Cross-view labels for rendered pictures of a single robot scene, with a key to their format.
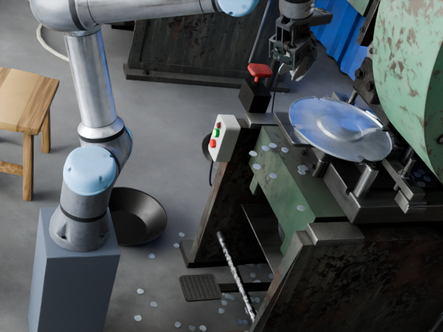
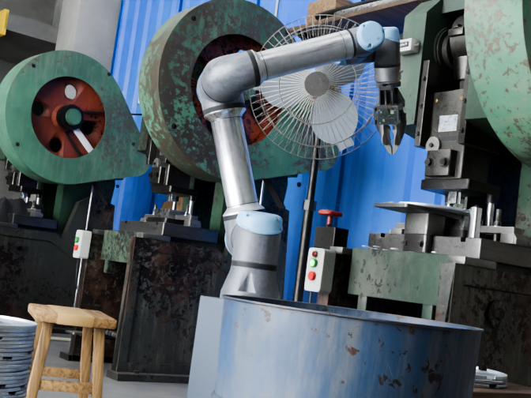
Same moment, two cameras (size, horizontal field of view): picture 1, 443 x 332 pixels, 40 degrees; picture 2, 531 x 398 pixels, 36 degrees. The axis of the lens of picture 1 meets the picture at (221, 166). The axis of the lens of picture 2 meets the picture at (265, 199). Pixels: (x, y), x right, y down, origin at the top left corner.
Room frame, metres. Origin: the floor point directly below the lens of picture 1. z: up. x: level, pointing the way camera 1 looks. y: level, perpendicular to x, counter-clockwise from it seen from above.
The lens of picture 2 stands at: (-0.97, 0.59, 0.52)
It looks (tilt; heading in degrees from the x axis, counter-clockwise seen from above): 5 degrees up; 352
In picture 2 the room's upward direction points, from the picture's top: 7 degrees clockwise
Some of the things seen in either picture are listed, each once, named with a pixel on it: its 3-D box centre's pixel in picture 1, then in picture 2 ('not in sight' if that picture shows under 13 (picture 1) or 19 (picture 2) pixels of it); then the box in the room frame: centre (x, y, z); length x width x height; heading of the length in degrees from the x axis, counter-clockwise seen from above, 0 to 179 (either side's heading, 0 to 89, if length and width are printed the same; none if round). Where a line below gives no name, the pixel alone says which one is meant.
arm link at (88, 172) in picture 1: (89, 179); (257, 236); (1.12, 0.29, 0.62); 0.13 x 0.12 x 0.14; 2
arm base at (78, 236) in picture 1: (82, 216); (251, 282); (1.11, 0.29, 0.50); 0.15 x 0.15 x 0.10
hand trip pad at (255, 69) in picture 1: (257, 78); (329, 222); (1.68, -0.02, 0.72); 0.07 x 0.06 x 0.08; 119
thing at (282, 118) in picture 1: (316, 147); (416, 229); (1.42, -0.23, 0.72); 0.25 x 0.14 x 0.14; 119
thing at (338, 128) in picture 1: (340, 127); (428, 210); (1.45, -0.27, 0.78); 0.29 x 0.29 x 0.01
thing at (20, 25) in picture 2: not in sight; (26, 43); (7.07, 1.90, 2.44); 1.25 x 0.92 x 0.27; 29
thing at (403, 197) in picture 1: (406, 176); (499, 227); (1.36, -0.46, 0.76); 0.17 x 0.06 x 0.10; 29
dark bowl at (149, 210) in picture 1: (124, 221); not in sight; (1.63, 0.27, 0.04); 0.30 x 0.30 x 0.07
